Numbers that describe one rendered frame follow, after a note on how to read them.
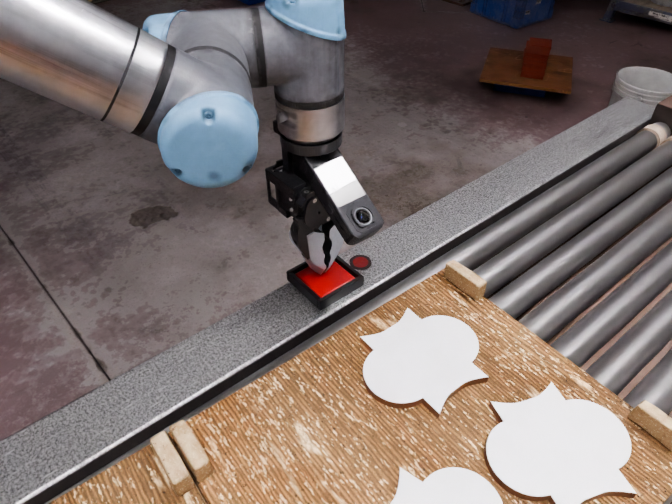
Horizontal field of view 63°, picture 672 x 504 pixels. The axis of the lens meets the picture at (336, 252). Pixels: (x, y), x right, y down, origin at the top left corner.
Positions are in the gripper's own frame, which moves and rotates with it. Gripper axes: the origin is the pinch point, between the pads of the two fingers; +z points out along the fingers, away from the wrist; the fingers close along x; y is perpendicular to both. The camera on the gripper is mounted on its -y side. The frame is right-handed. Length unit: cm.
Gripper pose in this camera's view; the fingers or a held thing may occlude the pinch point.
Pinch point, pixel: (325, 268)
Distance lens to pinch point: 73.9
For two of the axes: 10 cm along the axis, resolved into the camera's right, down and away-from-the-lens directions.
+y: -6.4, -5.1, 5.8
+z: 0.0, 7.5, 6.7
